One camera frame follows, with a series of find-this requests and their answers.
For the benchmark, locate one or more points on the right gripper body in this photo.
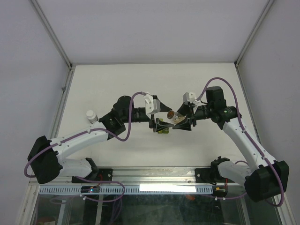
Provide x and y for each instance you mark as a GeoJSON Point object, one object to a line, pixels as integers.
{"type": "Point", "coordinates": [192, 117]}

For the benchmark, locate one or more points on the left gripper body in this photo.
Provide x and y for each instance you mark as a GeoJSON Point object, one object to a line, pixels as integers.
{"type": "Point", "coordinates": [151, 122]}

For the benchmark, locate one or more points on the white slotted cable duct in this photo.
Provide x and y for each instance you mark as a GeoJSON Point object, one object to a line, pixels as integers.
{"type": "Point", "coordinates": [143, 189]}

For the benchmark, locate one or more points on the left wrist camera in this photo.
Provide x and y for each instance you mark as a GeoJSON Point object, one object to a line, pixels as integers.
{"type": "Point", "coordinates": [152, 105]}

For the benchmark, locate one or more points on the clear bottle orange pills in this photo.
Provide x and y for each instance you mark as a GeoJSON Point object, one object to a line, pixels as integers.
{"type": "Point", "coordinates": [177, 118]}

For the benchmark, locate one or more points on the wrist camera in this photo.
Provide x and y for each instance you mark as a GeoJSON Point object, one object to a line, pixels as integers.
{"type": "Point", "coordinates": [152, 105]}
{"type": "Point", "coordinates": [190, 98]}

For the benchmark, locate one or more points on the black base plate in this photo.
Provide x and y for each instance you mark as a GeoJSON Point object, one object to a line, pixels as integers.
{"type": "Point", "coordinates": [103, 174]}
{"type": "Point", "coordinates": [207, 175]}

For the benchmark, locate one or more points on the green pill box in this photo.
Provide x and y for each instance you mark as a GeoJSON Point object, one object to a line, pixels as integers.
{"type": "Point", "coordinates": [164, 131]}

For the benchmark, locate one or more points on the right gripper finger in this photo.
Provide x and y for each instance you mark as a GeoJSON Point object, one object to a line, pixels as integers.
{"type": "Point", "coordinates": [184, 109]}
{"type": "Point", "coordinates": [183, 125]}

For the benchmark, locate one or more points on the aluminium mounting rail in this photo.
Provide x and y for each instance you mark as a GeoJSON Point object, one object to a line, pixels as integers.
{"type": "Point", "coordinates": [134, 176]}

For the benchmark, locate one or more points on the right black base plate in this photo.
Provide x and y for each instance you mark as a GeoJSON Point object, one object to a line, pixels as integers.
{"type": "Point", "coordinates": [207, 175]}

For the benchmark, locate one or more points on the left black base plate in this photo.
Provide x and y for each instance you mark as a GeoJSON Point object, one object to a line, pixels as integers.
{"type": "Point", "coordinates": [103, 174]}

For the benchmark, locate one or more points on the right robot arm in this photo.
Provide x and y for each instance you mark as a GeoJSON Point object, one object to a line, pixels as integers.
{"type": "Point", "coordinates": [263, 176]}

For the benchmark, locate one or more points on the white cap pill bottle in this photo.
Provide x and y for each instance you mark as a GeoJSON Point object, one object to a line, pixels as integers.
{"type": "Point", "coordinates": [91, 116]}

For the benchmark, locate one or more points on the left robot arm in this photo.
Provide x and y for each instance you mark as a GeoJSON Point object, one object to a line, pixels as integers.
{"type": "Point", "coordinates": [49, 158]}

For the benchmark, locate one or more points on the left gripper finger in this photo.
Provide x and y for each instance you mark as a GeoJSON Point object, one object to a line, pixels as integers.
{"type": "Point", "coordinates": [159, 107]}
{"type": "Point", "coordinates": [161, 125]}

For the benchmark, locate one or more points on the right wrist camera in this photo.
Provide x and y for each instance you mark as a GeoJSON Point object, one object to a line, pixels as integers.
{"type": "Point", "coordinates": [190, 98]}

